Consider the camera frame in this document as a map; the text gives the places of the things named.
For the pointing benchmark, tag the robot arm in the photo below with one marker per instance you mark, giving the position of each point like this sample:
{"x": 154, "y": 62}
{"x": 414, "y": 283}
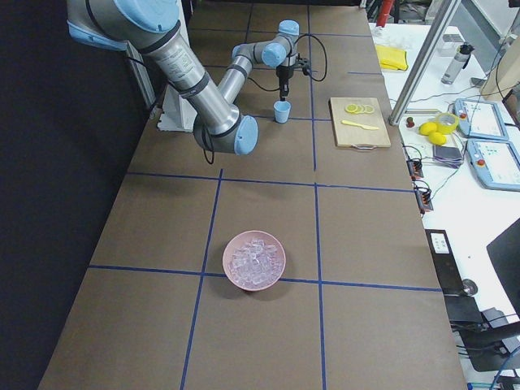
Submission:
{"x": 153, "y": 28}
{"x": 280, "y": 53}

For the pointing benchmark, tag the wooden cutting board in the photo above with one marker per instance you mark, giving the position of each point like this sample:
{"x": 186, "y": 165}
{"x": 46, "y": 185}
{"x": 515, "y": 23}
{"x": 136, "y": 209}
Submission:
{"x": 353, "y": 137}

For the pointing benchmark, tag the yellow tape roll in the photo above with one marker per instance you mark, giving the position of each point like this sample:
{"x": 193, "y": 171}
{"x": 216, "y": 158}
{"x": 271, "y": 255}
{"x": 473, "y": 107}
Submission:
{"x": 447, "y": 123}

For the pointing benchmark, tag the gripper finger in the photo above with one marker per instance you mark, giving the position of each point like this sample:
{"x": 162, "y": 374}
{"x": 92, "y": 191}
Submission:
{"x": 281, "y": 91}
{"x": 287, "y": 90}

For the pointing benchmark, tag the yellow plastic knife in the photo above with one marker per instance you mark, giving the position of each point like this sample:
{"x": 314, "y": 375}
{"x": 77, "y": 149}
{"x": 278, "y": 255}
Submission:
{"x": 359, "y": 125}

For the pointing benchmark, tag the water bottle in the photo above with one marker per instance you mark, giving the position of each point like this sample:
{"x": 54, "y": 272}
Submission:
{"x": 458, "y": 63}

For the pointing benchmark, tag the light blue cup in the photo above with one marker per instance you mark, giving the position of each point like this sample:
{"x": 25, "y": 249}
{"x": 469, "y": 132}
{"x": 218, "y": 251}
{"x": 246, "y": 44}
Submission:
{"x": 282, "y": 111}

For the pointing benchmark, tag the yellow lemon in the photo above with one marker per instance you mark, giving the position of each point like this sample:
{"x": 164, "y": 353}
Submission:
{"x": 437, "y": 138}
{"x": 428, "y": 128}

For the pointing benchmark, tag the teach pendant upper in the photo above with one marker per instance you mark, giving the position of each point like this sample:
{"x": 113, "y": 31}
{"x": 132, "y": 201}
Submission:
{"x": 480, "y": 119}

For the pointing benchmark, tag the purple card stack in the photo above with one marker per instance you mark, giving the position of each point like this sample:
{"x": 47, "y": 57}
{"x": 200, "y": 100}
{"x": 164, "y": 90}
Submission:
{"x": 448, "y": 155}

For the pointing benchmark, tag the aluminium frame post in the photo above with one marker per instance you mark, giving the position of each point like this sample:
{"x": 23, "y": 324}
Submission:
{"x": 443, "y": 18}

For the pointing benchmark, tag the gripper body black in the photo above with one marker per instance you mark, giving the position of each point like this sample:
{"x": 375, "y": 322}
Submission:
{"x": 283, "y": 75}

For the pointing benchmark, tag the teach pendant lower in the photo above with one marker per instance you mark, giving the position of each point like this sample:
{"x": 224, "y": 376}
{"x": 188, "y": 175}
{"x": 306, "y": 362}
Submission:
{"x": 495, "y": 163}

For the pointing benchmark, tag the black monitor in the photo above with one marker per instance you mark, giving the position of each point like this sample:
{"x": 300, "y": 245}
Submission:
{"x": 503, "y": 252}

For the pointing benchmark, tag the pile of ice cubes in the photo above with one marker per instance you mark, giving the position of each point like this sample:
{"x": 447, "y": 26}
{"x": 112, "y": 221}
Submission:
{"x": 255, "y": 265}

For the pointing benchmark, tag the yellow cloth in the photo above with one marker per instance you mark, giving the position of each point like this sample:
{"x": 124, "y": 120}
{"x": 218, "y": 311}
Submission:
{"x": 392, "y": 58}

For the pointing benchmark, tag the pink bowl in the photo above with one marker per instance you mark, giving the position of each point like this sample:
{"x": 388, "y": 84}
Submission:
{"x": 239, "y": 240}

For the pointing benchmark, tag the teach pendant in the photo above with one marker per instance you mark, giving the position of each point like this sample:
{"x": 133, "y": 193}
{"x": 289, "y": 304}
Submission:
{"x": 495, "y": 163}
{"x": 480, "y": 119}

